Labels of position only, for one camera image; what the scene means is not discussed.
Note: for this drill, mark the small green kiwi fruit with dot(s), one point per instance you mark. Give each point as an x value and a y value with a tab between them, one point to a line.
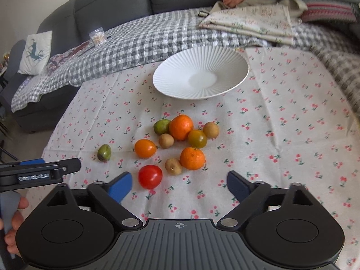
104	153

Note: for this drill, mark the cherry print tablecloth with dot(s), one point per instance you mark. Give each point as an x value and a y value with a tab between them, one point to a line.
287	122

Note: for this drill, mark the red tomato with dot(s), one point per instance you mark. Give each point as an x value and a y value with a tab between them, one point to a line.
150	176

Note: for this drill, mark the green fruit beside orange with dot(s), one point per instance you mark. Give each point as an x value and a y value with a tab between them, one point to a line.
161	126

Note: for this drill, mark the large mandarin orange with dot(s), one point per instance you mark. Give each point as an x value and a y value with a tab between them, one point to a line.
180	127

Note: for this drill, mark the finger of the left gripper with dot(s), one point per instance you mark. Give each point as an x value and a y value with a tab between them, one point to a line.
69	166
31	162

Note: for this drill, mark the dark patterned cloth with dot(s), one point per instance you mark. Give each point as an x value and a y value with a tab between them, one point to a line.
59	59

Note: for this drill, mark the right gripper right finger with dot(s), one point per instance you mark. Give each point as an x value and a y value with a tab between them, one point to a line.
251	197

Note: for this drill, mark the small mandarin orange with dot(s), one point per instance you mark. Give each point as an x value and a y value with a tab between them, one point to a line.
192	158

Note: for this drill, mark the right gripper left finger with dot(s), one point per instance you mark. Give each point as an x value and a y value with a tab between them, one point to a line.
106	198

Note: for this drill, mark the orange oval tomato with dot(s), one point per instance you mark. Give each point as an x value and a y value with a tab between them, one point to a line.
145	148

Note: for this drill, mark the folded floral cloth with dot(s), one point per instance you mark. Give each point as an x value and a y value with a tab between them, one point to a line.
272	22

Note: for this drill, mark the grey sofa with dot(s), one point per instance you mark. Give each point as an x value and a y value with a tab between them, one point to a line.
71	24

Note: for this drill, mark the brown longan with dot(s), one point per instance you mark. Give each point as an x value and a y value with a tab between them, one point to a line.
173	167
166	141
211	130

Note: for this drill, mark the clear plastic snack bag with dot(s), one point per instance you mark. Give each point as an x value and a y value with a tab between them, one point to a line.
98	36

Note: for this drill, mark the white deer cushion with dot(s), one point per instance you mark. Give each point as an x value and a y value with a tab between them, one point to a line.
36	53

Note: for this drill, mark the grey checkered blanket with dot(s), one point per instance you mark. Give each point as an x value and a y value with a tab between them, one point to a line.
146	40

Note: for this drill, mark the white ribbed plate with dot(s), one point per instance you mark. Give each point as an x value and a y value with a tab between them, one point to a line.
201	73

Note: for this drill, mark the striped patterned pillow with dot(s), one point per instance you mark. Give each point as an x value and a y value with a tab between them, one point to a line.
328	11

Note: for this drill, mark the yellow green tomato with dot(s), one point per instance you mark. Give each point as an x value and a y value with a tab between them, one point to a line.
197	139

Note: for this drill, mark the person's left hand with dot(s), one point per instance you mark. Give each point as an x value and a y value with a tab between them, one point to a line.
16	222

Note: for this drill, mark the small black white object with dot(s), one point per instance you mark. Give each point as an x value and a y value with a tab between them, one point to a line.
203	14

